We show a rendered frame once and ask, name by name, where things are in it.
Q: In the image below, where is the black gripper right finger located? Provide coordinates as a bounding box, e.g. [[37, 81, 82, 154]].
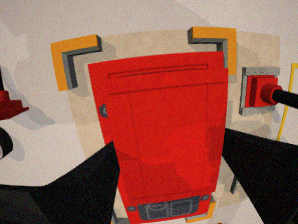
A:
[[221, 128, 298, 224]]

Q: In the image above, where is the yellow rectangular outline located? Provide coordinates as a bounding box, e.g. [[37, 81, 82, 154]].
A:
[[277, 63, 298, 141]]

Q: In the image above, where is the small black toy tyre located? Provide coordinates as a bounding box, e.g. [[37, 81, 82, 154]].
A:
[[0, 128, 13, 160]]

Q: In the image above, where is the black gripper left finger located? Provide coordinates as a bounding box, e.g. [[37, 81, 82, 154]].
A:
[[0, 140, 121, 224]]

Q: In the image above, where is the red hollow shell with corner bosses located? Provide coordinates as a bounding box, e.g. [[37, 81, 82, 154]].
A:
[[101, 68, 229, 205]]

